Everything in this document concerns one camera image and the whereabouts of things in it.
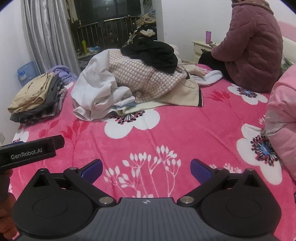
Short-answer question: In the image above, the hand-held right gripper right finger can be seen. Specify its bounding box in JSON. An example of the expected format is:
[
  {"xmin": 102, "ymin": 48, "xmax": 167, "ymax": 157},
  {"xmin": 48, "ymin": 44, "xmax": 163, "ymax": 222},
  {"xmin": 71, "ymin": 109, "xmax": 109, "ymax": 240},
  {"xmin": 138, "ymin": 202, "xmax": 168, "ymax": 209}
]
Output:
[{"xmin": 177, "ymin": 159, "xmax": 263, "ymax": 206}]

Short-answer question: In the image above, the light blue cloth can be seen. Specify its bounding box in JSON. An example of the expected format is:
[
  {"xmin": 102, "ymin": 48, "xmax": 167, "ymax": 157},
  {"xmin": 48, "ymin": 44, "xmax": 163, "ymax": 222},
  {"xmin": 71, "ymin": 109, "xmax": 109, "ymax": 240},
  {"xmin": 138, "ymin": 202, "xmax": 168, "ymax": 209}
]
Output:
[{"xmin": 114, "ymin": 102, "xmax": 137, "ymax": 110}]

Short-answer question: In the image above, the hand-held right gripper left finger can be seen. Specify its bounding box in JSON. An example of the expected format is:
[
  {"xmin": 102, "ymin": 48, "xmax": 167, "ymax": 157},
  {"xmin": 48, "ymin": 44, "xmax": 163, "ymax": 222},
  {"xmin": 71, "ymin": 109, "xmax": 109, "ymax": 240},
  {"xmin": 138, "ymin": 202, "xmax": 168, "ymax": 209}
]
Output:
[{"xmin": 32, "ymin": 159, "xmax": 115, "ymax": 206}]

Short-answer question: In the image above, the white towel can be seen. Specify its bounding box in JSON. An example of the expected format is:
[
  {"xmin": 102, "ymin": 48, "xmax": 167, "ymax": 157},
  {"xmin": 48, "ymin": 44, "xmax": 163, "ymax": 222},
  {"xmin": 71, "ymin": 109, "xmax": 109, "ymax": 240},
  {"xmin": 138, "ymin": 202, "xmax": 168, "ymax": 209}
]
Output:
[{"xmin": 192, "ymin": 70, "xmax": 223, "ymax": 86}]

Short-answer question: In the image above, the grey curtain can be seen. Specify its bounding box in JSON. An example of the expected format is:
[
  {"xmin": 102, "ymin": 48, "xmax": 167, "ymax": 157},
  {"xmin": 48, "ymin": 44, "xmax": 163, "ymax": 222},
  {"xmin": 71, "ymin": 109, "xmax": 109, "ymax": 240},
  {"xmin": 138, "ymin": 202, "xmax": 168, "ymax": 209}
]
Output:
[{"xmin": 21, "ymin": 0, "xmax": 81, "ymax": 76}]

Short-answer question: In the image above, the white garment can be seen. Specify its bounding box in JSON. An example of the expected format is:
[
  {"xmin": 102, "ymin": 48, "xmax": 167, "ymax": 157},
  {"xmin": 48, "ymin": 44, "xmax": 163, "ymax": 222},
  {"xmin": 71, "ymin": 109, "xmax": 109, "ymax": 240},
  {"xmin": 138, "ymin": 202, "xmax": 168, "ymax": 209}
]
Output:
[{"xmin": 70, "ymin": 50, "xmax": 136, "ymax": 121}]

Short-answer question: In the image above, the white nightstand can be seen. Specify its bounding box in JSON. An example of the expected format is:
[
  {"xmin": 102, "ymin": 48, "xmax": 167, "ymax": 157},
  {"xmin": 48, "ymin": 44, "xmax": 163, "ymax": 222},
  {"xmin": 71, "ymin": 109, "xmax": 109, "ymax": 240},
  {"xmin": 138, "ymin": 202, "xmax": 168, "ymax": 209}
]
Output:
[{"xmin": 192, "ymin": 40, "xmax": 222, "ymax": 63}]

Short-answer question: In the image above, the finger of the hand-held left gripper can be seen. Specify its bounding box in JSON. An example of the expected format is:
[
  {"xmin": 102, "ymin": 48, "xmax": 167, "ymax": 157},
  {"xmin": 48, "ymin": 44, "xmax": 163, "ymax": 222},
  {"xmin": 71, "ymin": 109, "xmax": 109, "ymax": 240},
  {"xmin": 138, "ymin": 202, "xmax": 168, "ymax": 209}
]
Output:
[{"xmin": 46, "ymin": 135, "xmax": 65, "ymax": 151}]

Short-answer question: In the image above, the hanging beige garment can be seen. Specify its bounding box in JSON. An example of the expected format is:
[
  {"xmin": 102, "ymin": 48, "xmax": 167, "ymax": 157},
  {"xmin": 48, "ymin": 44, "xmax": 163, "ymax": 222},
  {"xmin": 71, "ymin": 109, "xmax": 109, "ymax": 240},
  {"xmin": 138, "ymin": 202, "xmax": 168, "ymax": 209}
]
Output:
[{"xmin": 66, "ymin": 0, "xmax": 79, "ymax": 24}]

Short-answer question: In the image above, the black printed sweatshirt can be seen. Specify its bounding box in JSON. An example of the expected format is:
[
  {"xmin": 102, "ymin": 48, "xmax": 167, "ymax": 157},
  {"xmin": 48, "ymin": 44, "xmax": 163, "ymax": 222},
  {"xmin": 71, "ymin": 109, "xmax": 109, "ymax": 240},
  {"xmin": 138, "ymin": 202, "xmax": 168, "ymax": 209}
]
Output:
[{"xmin": 120, "ymin": 41, "xmax": 178, "ymax": 73}]

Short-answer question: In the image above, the dark grey folded garment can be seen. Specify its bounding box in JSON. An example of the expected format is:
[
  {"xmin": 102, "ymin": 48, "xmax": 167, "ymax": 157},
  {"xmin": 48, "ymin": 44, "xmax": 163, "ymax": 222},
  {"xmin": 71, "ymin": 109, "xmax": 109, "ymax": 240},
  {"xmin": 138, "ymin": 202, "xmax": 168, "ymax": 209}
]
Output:
[{"xmin": 10, "ymin": 75, "xmax": 64, "ymax": 122}]

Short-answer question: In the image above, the beige houndstooth knit sweater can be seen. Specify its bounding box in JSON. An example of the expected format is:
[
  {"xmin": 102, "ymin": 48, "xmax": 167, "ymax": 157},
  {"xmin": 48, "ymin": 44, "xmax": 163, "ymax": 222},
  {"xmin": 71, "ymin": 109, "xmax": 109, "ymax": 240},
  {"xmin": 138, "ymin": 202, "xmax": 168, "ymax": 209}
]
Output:
[{"xmin": 107, "ymin": 49, "xmax": 192, "ymax": 105}]

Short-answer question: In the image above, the cream cloth with black trim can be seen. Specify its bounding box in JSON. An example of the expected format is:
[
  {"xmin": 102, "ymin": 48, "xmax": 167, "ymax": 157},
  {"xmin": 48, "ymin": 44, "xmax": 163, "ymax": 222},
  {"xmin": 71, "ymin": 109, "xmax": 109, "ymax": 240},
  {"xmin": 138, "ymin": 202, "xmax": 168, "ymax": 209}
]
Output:
[{"xmin": 116, "ymin": 65, "xmax": 208, "ymax": 116}]

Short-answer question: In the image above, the olive green cloth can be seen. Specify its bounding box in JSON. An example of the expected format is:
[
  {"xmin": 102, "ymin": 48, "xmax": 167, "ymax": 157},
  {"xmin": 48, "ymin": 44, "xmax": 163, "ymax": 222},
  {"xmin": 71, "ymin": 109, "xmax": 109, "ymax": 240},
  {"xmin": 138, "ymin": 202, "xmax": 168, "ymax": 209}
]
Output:
[{"xmin": 281, "ymin": 58, "xmax": 292, "ymax": 73}]

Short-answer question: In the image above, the draped clothes heap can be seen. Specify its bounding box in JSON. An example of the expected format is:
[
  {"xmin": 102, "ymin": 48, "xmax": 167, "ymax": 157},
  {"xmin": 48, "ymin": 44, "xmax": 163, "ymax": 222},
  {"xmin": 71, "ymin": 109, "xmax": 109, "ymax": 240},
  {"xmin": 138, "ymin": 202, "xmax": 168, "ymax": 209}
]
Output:
[{"xmin": 126, "ymin": 13, "xmax": 158, "ymax": 45}]

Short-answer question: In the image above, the lavender cloth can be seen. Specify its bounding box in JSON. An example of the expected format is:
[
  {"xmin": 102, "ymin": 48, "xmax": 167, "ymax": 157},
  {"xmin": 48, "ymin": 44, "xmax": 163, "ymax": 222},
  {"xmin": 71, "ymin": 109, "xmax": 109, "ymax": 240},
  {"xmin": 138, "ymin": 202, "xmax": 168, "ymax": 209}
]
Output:
[{"xmin": 47, "ymin": 65, "xmax": 78, "ymax": 84}]

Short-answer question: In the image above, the pink floral blanket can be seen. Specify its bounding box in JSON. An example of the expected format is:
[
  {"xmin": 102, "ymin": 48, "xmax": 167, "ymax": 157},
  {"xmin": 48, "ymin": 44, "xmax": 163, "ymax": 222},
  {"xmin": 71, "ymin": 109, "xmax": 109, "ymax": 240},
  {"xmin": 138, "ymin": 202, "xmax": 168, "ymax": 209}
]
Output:
[{"xmin": 11, "ymin": 62, "xmax": 296, "ymax": 241}]

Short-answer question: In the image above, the metal railing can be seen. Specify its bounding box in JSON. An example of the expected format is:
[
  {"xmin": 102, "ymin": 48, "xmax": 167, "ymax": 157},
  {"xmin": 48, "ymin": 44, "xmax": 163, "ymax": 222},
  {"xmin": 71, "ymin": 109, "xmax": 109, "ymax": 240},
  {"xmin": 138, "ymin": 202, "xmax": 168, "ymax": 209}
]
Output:
[{"xmin": 77, "ymin": 15, "xmax": 158, "ymax": 56}]

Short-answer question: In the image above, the blue water jug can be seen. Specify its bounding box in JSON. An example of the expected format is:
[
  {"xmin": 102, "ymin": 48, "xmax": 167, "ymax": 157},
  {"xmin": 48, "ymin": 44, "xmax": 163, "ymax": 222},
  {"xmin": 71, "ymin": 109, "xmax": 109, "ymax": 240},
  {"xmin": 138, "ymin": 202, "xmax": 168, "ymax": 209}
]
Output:
[{"xmin": 17, "ymin": 61, "xmax": 40, "ymax": 87}]

